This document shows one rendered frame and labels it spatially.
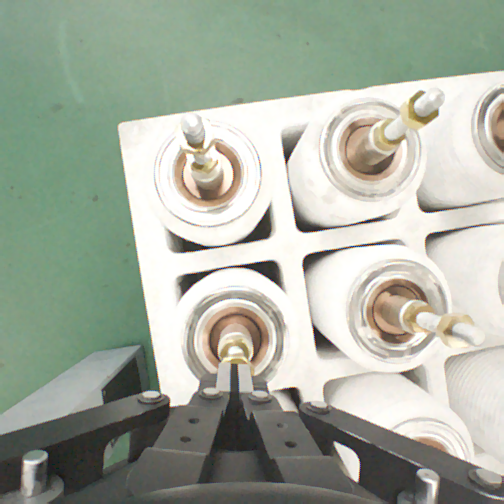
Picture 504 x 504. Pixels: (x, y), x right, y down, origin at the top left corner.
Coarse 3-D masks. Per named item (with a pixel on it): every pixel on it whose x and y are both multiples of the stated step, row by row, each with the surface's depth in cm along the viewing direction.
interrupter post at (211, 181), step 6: (216, 168) 23; (222, 168) 23; (192, 174) 22; (198, 174) 22; (204, 174) 22; (210, 174) 22; (216, 174) 23; (222, 174) 24; (198, 180) 23; (204, 180) 23; (210, 180) 23; (216, 180) 24; (222, 180) 25; (204, 186) 24; (210, 186) 24; (216, 186) 25
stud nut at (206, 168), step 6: (210, 150) 21; (192, 156) 21; (216, 156) 21; (192, 162) 21; (210, 162) 21; (216, 162) 21; (192, 168) 21; (198, 168) 21; (204, 168) 21; (210, 168) 21
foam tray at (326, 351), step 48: (336, 96) 33; (144, 144) 32; (288, 144) 39; (144, 192) 32; (288, 192) 33; (144, 240) 32; (288, 240) 33; (336, 240) 33; (384, 240) 37; (144, 288) 32; (288, 288) 33; (288, 384) 33; (432, 384) 33
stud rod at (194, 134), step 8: (184, 120) 16; (192, 120) 16; (200, 120) 16; (184, 128) 16; (192, 128) 16; (200, 128) 16; (192, 136) 16; (200, 136) 16; (208, 152) 20; (200, 160) 20; (208, 160) 21
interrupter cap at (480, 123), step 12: (492, 96) 26; (480, 108) 26; (492, 108) 26; (480, 120) 26; (492, 120) 26; (480, 132) 26; (492, 132) 26; (480, 144) 26; (492, 144) 26; (480, 156) 26; (492, 156) 26; (492, 168) 26
